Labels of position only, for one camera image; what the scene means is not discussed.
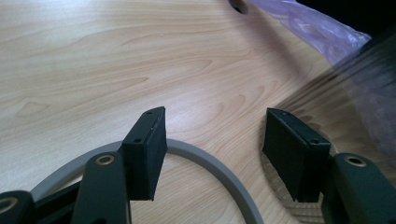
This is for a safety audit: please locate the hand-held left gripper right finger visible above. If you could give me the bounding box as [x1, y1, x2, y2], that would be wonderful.
[262, 107, 332, 203]

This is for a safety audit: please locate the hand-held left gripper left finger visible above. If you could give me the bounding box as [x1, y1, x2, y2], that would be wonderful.
[120, 105, 169, 202]

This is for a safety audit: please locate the grey bin rim ring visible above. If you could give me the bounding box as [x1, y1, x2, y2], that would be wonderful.
[29, 138, 265, 224]

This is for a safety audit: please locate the clear plastic bin bag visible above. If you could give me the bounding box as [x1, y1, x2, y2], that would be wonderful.
[248, 0, 373, 66]

